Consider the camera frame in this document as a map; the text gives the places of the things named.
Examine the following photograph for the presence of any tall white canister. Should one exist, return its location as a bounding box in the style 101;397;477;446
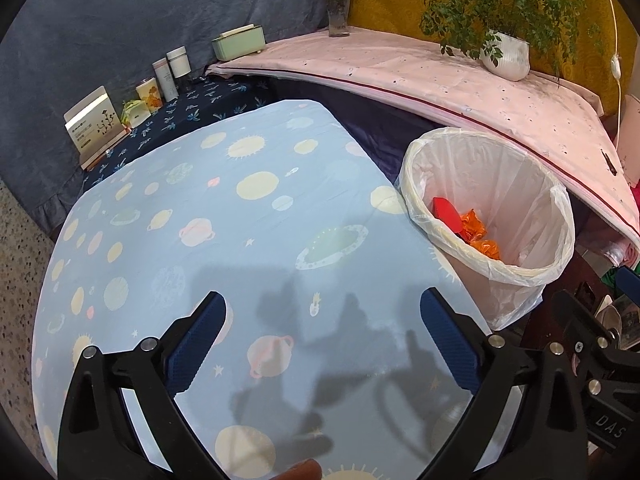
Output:
152;57;180;102

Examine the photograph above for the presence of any orange wrapper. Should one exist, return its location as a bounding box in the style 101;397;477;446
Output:
470;239;502;261
459;209;488;243

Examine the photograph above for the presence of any mustard yellow backdrop cloth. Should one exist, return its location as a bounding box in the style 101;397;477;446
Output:
347;0;621;116

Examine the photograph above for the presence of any white trash bin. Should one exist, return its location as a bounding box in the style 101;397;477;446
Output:
400;127;576;331

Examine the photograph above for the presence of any pale green box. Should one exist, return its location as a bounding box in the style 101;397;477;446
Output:
211;24;267;61

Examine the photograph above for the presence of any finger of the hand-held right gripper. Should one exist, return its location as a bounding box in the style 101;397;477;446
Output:
550;290;640;396
614;266;640;303

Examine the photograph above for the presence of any white cable with switch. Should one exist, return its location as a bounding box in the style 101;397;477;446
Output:
602;0;626;146

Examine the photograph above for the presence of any white card box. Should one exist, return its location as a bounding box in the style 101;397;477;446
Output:
63;86;132;171

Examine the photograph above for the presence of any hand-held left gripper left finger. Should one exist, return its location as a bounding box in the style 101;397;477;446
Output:
57;290;228;480

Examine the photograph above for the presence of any light blue planet-print tablecloth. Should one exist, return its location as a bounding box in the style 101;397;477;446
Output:
32;99;493;480

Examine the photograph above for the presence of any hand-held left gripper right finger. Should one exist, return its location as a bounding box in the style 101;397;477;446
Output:
417;287;593;480

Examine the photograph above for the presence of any black phone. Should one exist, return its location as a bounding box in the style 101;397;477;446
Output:
575;282;598;311

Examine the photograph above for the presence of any short white canister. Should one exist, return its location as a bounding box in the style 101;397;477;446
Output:
166;46;192;80

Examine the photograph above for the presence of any dark brown wooden table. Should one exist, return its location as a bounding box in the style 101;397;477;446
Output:
515;247;621;346

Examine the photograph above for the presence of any pink printed sheet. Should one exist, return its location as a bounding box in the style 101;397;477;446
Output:
206;25;640;238

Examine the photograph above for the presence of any navy leaf-print cloth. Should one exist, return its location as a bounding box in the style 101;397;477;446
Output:
82;76;273;191

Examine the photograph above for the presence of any green plant in white pot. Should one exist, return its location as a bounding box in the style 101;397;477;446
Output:
377;0;606;82

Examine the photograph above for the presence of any white plastic bin liner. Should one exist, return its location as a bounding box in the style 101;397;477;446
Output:
400;127;576;331

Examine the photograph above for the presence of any dark purple cloth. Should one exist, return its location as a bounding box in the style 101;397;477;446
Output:
270;77;631;271

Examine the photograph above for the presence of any person's left hand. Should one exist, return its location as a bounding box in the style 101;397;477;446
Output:
282;458;323;480

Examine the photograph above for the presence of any green and white packet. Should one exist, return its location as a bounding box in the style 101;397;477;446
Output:
121;99;151;128

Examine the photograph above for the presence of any blue-grey backdrop cloth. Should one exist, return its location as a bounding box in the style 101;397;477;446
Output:
0;0;331;236

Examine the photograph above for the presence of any yellow and orange box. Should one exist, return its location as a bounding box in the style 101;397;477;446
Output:
135;77;163;113

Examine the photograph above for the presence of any red packet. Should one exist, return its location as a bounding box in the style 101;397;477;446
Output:
431;196;466;236

